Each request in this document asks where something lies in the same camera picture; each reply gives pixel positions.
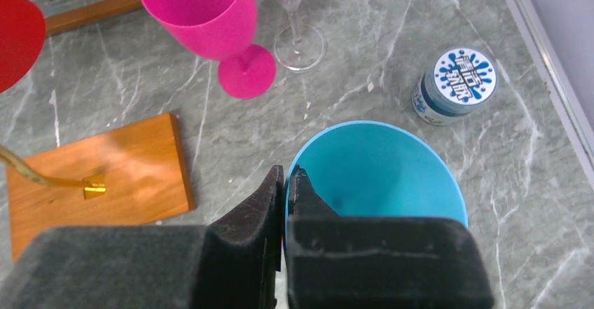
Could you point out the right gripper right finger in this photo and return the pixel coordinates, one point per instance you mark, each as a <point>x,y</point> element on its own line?
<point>377,262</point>

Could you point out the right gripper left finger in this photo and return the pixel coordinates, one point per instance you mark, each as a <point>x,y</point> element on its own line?
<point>230,263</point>

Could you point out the blue wine glass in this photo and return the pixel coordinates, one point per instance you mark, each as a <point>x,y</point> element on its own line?
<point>365,187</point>

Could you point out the gold wire glass rack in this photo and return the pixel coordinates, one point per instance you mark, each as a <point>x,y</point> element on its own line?
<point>132,175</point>

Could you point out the clear wine glass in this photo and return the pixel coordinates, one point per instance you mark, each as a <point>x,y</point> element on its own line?
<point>298,47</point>

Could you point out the magenta wine glass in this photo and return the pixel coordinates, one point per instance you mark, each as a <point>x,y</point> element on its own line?
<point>220,30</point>

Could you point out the wooden shelf rack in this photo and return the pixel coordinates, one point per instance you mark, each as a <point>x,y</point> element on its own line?
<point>84,15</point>

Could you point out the red wine glass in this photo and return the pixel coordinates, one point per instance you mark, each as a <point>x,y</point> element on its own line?
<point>23,31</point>

